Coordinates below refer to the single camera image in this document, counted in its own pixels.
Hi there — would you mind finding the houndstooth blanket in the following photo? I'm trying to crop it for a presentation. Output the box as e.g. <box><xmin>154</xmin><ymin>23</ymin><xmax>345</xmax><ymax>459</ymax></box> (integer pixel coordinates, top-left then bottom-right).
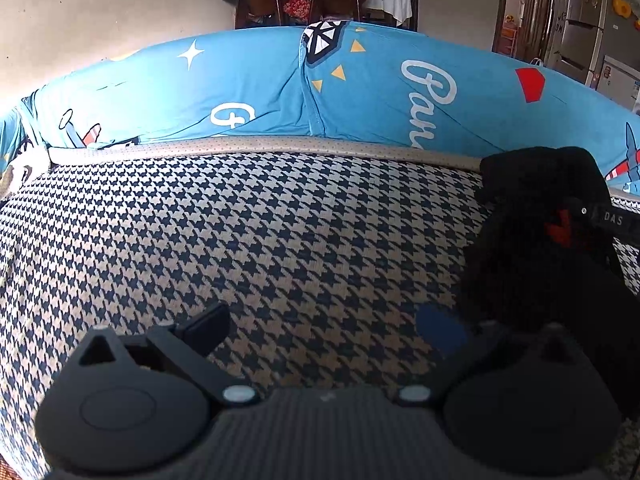
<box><xmin>0</xmin><ymin>152</ymin><xmax>640</xmax><ymax>480</ymax></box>

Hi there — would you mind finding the white chest freezer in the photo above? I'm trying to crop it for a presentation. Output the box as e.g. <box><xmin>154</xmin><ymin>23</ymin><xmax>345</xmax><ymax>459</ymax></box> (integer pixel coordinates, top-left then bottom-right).
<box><xmin>597</xmin><ymin>55</ymin><xmax>640</xmax><ymax>113</ymax></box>

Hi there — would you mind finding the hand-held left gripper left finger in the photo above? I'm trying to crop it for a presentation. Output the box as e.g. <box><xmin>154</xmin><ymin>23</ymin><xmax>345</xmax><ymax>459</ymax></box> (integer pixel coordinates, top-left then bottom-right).
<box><xmin>65</xmin><ymin>302</ymin><xmax>261</xmax><ymax>408</ymax></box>

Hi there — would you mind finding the brown wooden door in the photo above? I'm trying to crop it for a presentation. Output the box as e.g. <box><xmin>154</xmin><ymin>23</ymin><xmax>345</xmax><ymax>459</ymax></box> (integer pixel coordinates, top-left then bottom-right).
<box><xmin>492</xmin><ymin>0</ymin><xmax>553</xmax><ymax>66</ymax></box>

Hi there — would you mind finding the white lace cloth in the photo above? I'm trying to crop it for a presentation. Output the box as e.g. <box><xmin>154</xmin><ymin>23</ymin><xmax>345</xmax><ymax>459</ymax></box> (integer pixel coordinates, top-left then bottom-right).
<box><xmin>0</xmin><ymin>147</ymin><xmax>51</xmax><ymax>198</ymax></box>

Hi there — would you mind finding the silver refrigerator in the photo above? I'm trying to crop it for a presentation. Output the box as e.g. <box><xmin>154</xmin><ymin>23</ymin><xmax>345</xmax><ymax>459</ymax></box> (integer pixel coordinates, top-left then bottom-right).
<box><xmin>552</xmin><ymin>0</ymin><xmax>640</xmax><ymax>86</ymax></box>

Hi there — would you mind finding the dark chair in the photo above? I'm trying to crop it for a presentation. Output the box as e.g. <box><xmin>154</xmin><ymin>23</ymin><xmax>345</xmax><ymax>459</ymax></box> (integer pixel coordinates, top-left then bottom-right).
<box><xmin>407</xmin><ymin>0</ymin><xmax>427</xmax><ymax>32</ymax></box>

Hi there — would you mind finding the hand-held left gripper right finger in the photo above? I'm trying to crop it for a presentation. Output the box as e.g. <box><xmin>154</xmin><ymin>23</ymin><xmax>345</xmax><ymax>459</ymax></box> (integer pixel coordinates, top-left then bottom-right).
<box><xmin>396</xmin><ymin>304</ymin><xmax>582</xmax><ymax>408</ymax></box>

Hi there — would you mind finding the black shirt with red print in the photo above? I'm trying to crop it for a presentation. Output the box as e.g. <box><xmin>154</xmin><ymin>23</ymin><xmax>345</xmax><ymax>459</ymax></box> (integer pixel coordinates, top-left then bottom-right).
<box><xmin>459</xmin><ymin>146</ymin><xmax>632</xmax><ymax>361</ymax></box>

